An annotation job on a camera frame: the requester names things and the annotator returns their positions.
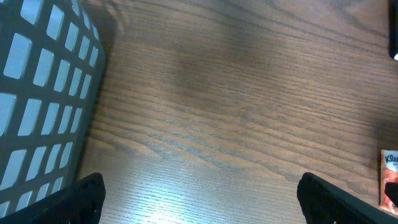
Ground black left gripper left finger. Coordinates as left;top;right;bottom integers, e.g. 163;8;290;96
1;172;106;224

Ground dark grey plastic basket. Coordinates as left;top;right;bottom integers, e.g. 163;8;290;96
1;0;105;217

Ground orange tissue pack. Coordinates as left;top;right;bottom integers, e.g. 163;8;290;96
379;149;397;215

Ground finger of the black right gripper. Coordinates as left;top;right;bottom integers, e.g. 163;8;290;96
384;182;398;207

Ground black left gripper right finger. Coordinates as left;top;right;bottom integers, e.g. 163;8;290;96
297;172;397;224

